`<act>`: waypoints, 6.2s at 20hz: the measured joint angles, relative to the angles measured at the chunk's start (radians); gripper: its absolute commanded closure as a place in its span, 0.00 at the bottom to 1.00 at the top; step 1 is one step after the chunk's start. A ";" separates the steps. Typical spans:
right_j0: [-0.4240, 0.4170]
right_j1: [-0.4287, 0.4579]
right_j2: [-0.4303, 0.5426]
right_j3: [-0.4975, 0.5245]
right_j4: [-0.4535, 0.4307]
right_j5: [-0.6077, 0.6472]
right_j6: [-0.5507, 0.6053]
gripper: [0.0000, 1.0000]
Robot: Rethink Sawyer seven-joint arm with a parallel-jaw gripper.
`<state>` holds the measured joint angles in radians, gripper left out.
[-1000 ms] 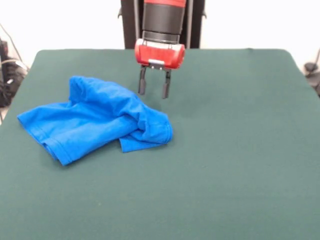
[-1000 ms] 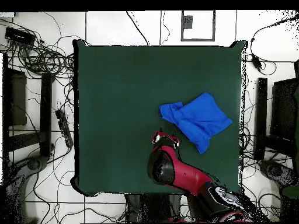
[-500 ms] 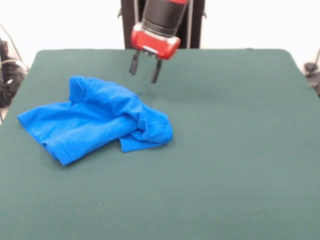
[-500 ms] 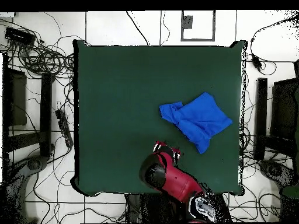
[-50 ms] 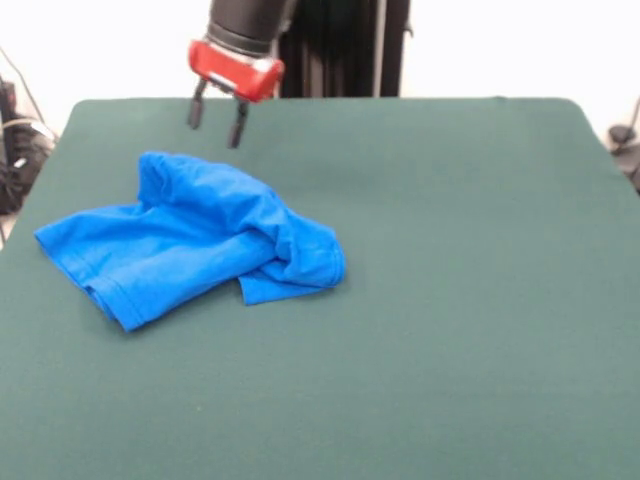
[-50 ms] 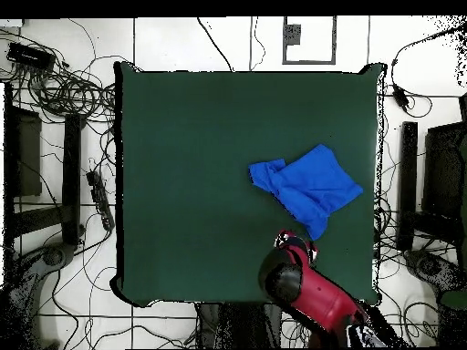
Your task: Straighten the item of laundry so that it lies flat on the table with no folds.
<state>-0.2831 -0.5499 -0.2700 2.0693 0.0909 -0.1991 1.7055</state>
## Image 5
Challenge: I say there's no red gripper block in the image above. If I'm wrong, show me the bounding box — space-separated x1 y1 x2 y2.
186 39 287 150

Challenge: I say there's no blue shirt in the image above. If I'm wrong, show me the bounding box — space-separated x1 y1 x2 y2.
33 151 348 334

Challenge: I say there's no small black box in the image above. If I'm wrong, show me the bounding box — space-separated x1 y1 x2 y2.
0 77 19 126

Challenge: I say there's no dark green table cloth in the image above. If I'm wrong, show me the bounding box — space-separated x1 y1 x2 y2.
0 97 640 480

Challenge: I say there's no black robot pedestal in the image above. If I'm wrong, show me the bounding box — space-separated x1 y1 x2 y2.
277 0 415 99

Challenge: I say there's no black cable bundle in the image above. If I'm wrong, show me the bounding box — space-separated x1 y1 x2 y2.
0 117 57 216

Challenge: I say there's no black plug with cable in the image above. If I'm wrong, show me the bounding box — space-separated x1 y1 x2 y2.
607 124 640 196

